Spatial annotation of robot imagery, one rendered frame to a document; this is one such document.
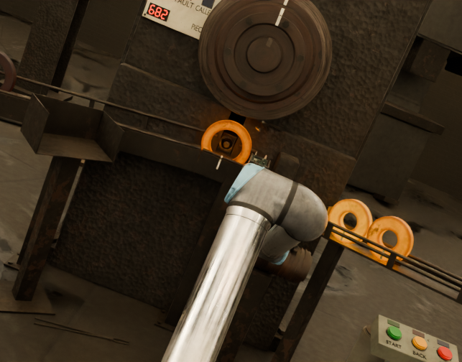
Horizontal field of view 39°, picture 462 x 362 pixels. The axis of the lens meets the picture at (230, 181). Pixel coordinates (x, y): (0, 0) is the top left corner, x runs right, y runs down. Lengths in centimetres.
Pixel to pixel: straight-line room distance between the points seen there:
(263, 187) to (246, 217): 9
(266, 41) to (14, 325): 127
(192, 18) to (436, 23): 431
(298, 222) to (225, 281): 24
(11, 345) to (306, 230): 108
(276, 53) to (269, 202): 81
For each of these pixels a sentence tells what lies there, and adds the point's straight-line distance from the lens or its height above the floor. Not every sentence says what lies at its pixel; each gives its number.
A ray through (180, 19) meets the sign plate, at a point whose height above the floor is 110.
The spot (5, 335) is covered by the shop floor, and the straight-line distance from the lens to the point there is 230.
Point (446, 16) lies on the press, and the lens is 660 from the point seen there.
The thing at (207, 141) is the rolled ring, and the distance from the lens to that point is 243.
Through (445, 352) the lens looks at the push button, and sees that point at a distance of 193.
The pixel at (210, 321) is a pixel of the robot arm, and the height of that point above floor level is 60.
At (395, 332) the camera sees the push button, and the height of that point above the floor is 61.
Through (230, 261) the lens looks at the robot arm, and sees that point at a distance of 151.
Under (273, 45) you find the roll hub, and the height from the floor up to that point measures 115.
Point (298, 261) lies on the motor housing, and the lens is 236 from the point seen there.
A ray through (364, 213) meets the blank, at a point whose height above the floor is 76.
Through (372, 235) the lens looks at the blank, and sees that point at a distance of 229.
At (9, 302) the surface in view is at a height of 1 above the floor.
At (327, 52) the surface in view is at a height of 120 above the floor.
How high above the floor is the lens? 125
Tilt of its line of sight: 15 degrees down
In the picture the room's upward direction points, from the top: 23 degrees clockwise
